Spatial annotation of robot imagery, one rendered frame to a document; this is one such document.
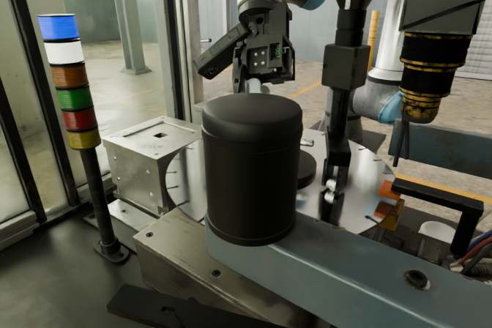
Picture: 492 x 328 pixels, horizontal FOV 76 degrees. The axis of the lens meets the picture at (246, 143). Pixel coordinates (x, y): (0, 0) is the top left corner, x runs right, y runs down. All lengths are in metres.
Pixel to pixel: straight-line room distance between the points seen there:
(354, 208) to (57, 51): 0.43
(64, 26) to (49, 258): 0.42
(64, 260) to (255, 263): 0.52
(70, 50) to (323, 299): 0.43
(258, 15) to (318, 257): 0.43
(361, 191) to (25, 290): 0.55
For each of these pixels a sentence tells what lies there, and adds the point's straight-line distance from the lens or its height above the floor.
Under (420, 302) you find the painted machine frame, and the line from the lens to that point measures 0.19.
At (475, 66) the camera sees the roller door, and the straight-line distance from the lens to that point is 6.34.
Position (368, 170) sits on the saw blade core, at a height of 0.95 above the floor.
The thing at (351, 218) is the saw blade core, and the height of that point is 0.95.
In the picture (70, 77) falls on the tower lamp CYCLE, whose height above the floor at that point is 1.08.
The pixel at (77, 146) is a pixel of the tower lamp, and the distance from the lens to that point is 0.54.
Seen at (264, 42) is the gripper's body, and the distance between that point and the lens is 0.50.
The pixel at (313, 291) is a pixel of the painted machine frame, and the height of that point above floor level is 1.03.
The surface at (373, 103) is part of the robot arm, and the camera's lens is 0.94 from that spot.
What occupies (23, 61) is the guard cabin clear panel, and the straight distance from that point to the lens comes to 0.71.
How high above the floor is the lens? 1.18
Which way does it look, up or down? 25 degrees down
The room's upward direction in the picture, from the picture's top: straight up
